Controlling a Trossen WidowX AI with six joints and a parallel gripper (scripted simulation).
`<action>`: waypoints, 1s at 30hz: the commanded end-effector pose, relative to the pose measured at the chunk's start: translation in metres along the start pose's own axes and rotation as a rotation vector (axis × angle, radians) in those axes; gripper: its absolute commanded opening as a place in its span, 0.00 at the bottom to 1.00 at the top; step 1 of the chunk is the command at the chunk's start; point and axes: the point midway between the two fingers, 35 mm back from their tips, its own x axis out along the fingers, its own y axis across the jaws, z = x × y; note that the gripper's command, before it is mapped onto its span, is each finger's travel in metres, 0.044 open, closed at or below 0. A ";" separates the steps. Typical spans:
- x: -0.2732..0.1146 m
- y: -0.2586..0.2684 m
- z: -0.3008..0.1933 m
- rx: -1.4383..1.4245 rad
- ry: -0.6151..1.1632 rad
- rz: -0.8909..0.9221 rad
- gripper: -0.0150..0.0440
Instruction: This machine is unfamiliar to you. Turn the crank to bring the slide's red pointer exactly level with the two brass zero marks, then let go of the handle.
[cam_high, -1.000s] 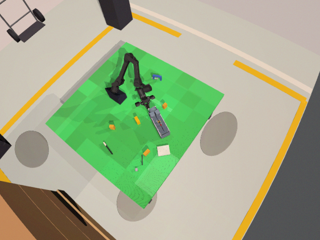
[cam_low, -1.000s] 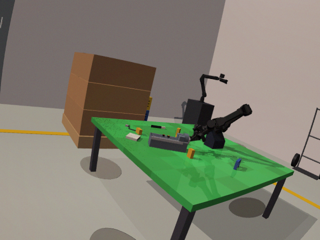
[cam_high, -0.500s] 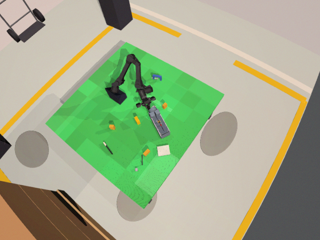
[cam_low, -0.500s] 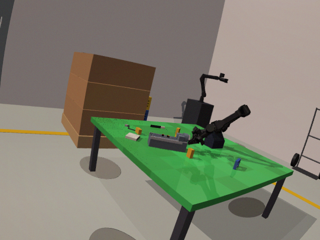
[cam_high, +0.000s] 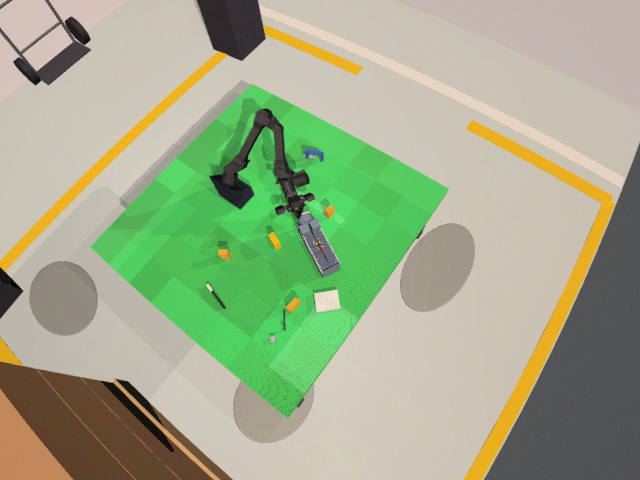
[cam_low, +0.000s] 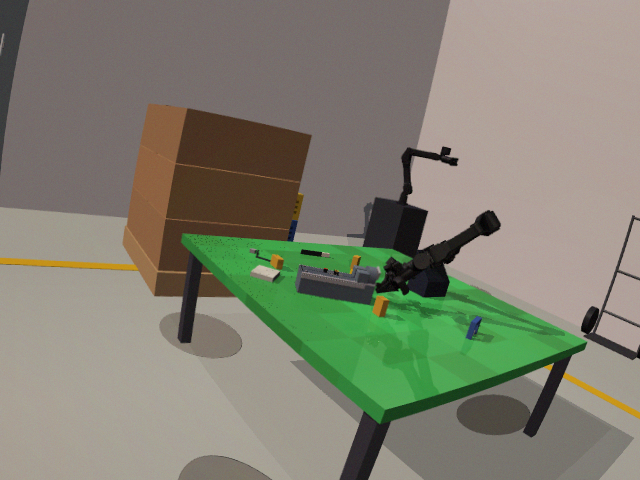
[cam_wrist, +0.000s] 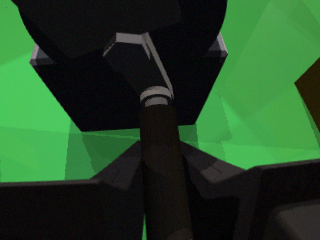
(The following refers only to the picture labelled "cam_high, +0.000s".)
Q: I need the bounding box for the beige flat rectangular block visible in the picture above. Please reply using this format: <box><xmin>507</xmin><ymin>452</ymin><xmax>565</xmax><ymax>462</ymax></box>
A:
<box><xmin>314</xmin><ymin>290</ymin><xmax>341</xmax><ymax>313</ymax></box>

